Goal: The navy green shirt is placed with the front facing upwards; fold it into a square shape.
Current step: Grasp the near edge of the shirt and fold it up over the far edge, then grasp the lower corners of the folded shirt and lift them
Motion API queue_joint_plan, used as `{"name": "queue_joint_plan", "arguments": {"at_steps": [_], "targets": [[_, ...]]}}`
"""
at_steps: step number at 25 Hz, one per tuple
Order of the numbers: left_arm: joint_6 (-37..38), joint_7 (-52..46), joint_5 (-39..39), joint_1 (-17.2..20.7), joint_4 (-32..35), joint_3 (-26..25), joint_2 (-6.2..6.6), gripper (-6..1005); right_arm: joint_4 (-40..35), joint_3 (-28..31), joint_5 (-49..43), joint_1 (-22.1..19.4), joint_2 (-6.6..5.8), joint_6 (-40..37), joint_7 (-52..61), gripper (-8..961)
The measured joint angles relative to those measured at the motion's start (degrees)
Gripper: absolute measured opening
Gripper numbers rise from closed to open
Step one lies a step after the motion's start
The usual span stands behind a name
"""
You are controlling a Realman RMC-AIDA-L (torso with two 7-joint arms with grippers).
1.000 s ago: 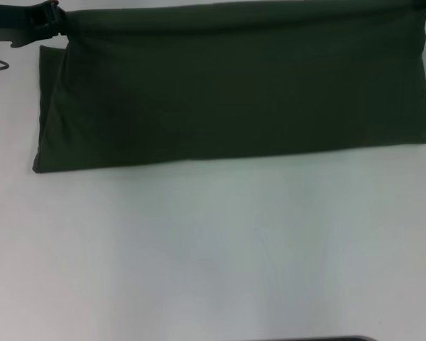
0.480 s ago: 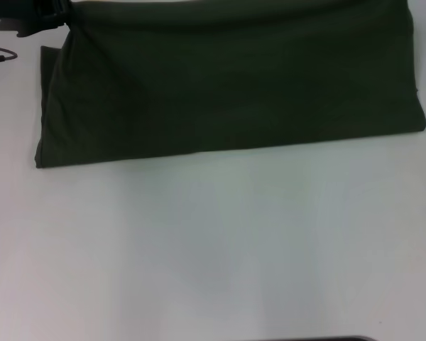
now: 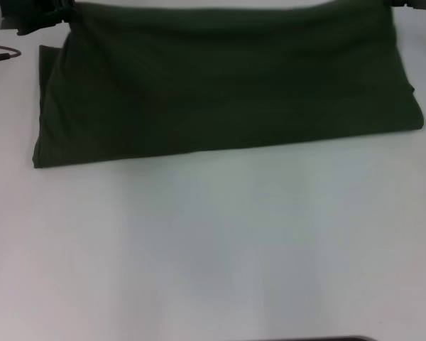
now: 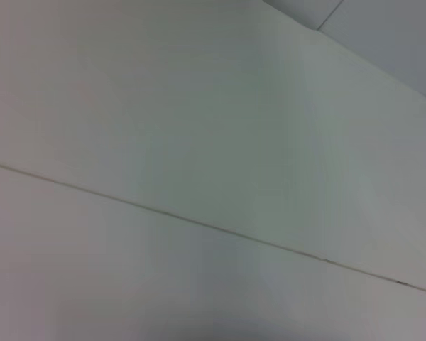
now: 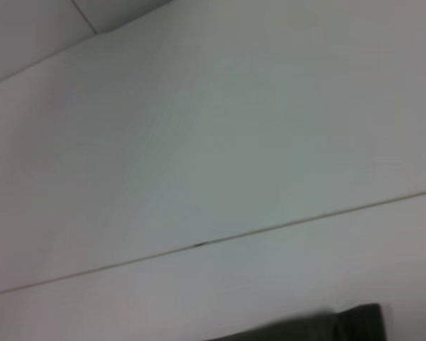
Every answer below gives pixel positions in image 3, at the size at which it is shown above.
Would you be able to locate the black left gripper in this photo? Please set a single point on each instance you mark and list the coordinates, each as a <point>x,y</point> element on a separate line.
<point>32,14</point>

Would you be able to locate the dark green FREE! t-shirt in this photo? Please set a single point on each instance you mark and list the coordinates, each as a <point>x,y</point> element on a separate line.
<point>216,89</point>

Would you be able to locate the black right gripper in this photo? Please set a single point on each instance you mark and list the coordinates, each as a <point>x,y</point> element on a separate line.
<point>424,3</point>

